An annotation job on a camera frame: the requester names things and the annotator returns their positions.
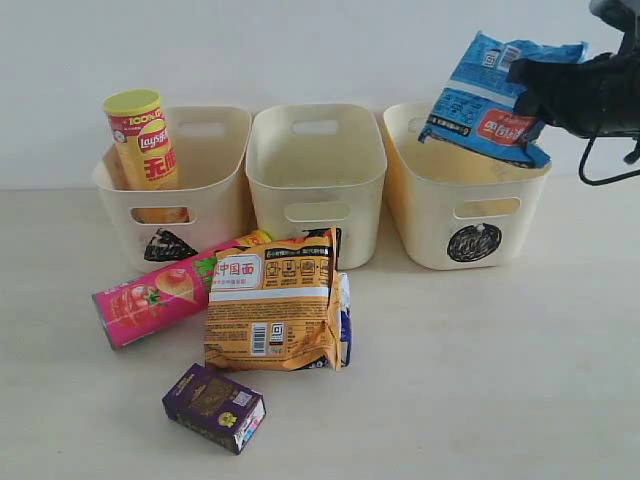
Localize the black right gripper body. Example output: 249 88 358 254
545 32 639 138

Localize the blue noodle packet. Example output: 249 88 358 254
418 31 588 169

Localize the orange noodle packet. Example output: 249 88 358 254
204 227 342 371

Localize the yellow Lays chips can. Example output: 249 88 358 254
103 88 180 191

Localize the purple chocolate box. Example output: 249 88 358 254
162 363 266 455

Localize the pink Lays chips can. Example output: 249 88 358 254
92 230 271 350

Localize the cream bin circle mark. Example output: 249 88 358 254
381 102 553 272

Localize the cream bin square mark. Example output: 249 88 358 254
245 103 389 272

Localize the blue white milk carton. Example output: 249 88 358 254
338 273 352 367

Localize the cream bin triangle mark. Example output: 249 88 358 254
93 106 253 272

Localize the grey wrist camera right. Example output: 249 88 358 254
589 0 639 32

